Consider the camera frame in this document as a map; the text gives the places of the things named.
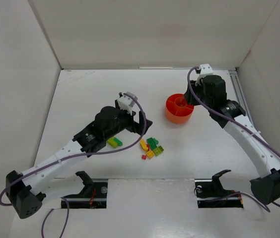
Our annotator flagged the green flat lego brick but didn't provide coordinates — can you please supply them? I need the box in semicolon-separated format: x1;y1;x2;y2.
146;137;157;150

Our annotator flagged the lime green lego stack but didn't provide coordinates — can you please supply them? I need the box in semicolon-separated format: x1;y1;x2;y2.
107;137;118;148

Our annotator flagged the lime square lego brick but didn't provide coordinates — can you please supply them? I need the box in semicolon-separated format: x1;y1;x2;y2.
153;146;164;156

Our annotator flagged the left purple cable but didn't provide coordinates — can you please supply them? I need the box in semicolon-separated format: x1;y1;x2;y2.
0;92;147;238

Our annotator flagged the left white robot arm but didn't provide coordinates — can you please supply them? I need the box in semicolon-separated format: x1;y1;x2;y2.
2;95;153;219

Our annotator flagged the aluminium rail right side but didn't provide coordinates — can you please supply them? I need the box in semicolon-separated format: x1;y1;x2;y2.
228;70;255;128

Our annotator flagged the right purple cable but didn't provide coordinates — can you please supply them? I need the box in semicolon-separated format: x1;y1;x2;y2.
188;65;280;213

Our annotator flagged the yellow square lego brick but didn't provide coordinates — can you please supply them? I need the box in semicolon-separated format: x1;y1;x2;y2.
146;150;155;159

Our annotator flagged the yellow curved lego brick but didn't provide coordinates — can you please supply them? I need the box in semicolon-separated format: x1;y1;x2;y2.
140;139;148;152

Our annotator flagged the orange divided round container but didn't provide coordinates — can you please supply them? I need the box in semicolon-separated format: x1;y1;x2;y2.
164;94;194;124

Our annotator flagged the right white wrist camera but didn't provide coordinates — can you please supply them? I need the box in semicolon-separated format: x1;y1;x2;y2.
195;64;213;85

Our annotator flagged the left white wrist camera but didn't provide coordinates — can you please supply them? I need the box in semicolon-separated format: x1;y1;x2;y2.
117;92;138;115

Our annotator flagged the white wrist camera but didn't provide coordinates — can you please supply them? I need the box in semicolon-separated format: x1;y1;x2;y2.
117;92;138;115
195;64;213;85

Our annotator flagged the purple cable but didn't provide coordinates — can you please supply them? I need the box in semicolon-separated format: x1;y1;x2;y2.
188;65;280;213
0;92;147;238

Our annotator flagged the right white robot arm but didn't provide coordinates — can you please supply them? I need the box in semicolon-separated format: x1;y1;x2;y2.
184;75;280;205

